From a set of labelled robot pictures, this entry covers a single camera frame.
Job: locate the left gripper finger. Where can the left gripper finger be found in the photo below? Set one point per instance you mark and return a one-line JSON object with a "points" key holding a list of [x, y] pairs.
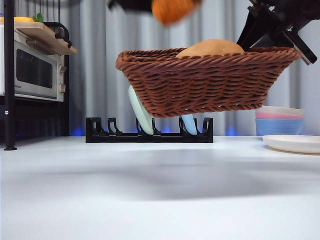
{"points": [[130, 4], [197, 1]]}

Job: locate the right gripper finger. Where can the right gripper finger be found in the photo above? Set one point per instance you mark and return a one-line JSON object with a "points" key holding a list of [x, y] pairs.
{"points": [[275, 41], [250, 32]]}

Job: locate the orange plastic corn cob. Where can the orange plastic corn cob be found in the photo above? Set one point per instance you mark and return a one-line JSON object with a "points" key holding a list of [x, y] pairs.
{"points": [[172, 11]]}

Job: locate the tan potato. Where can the tan potato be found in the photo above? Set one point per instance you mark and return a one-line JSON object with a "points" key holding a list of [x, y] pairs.
{"points": [[212, 48]]}

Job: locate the brown wicker basket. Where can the brown wicker basket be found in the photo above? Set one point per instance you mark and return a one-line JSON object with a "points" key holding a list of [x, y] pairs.
{"points": [[205, 85]]}

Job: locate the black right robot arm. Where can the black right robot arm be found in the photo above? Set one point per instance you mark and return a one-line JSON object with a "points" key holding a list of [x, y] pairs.
{"points": [[310, 10]]}

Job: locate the pink bowl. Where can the pink bowl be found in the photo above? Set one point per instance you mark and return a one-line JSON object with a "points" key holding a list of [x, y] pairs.
{"points": [[272, 115]]}

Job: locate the grey curtain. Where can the grey curtain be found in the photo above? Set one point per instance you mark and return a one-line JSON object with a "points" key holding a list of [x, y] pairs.
{"points": [[100, 75]]}

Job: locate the blue bowl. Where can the blue bowl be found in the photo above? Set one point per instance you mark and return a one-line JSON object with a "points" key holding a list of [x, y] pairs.
{"points": [[277, 127]]}

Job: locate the green toy leaf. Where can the green toy leaf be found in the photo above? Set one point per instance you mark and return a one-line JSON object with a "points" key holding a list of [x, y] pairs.
{"points": [[38, 17]]}

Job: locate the wooden cutting board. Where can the wooden cutting board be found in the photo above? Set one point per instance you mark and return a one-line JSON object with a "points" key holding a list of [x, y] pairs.
{"points": [[37, 32]]}

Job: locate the white plate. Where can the white plate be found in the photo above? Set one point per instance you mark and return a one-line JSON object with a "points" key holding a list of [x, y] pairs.
{"points": [[295, 143]]}

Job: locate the white toaster oven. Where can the white toaster oven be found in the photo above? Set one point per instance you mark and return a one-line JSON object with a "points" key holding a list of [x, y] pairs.
{"points": [[57, 82]]}

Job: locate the yellow toy fruit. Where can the yellow toy fruit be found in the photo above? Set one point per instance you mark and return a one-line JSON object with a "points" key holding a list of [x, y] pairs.
{"points": [[23, 19]]}

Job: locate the light blue plate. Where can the light blue plate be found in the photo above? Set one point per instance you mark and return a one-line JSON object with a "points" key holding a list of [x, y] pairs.
{"points": [[188, 125]]}

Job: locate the pale green plate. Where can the pale green plate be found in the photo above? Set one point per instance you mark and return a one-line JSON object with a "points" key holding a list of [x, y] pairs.
{"points": [[142, 117]]}

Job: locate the black dish rack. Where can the black dish rack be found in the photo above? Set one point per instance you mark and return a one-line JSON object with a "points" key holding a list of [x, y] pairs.
{"points": [[125, 137]]}

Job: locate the black metal shelf frame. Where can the black metal shelf frame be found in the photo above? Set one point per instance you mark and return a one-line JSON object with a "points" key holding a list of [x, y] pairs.
{"points": [[8, 75]]}

